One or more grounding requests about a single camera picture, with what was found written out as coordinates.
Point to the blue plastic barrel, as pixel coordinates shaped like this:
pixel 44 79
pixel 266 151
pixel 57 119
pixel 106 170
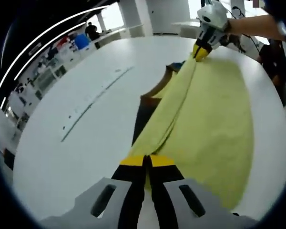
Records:
pixel 82 41

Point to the long ceiling light strip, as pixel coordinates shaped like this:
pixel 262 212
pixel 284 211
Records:
pixel 43 31

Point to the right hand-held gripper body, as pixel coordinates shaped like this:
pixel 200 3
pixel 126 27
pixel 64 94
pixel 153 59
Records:
pixel 213 21

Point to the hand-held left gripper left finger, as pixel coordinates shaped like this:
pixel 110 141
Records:
pixel 105 210

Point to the yellow blue grey garment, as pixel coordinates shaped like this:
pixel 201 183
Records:
pixel 205 119

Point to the white lab cabinet row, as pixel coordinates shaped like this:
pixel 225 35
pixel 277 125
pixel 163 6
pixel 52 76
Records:
pixel 50 71

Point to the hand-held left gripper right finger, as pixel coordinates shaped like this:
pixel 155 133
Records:
pixel 171 205

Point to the short ceiling light strip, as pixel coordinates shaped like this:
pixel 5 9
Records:
pixel 45 46

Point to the white office desk row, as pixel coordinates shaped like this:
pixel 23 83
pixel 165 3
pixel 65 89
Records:
pixel 119 35

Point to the dark box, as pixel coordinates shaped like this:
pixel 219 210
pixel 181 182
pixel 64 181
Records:
pixel 9 158

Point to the thin grey table strip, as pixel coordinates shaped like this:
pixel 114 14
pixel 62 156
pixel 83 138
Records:
pixel 97 102

